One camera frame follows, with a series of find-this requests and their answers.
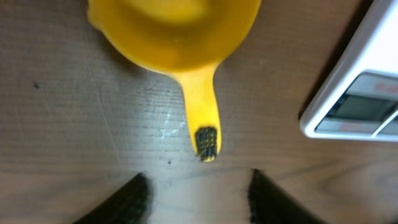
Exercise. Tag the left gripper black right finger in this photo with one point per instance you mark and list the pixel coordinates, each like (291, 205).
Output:
(269, 204)

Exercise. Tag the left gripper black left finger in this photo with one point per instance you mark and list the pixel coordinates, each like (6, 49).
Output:
(131, 204)

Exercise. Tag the yellow measuring cup scoop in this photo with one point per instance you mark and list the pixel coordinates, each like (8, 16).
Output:
(184, 40)

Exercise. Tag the white digital kitchen scale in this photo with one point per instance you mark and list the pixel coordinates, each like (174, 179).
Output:
(358, 100)

